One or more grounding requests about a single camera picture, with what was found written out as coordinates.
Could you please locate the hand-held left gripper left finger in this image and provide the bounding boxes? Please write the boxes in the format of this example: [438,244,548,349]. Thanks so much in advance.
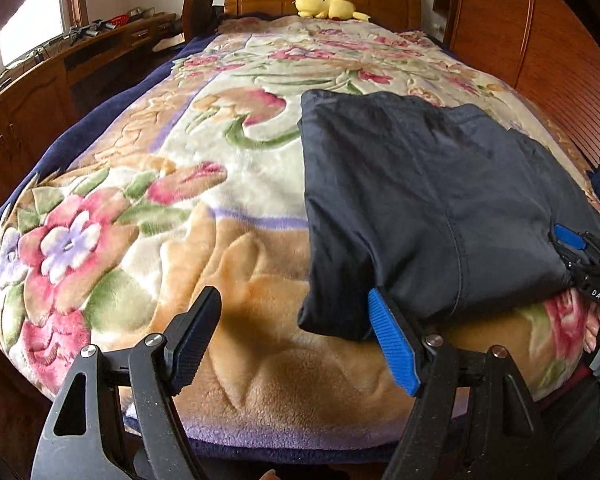
[30,286,223,480]

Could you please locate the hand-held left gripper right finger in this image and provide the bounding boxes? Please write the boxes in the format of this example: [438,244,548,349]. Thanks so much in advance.
[367,287,566,480]

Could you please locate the black jacket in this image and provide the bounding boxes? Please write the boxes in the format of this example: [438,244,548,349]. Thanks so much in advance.
[297,89,600,343]

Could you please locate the floral plush blanket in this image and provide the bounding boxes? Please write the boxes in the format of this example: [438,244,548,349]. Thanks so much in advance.
[0,14,600,453]

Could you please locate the person's dark trousers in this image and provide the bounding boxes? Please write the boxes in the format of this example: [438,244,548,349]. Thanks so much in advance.
[545,370,600,480]

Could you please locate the wooden louvered wardrobe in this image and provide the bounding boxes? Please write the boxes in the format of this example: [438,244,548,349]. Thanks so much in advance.
[432,0,600,176]

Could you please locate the wooden desk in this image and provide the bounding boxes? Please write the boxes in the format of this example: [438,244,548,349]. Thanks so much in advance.
[0,10,181,221]

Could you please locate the dark wooden chair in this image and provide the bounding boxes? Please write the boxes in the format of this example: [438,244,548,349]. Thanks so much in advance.
[182,0,220,43]

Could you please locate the yellow plush toy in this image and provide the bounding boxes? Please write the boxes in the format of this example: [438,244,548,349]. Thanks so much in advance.
[294,0,371,22]

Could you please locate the window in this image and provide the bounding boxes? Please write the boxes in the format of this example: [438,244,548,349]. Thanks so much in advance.
[0,0,76,91]

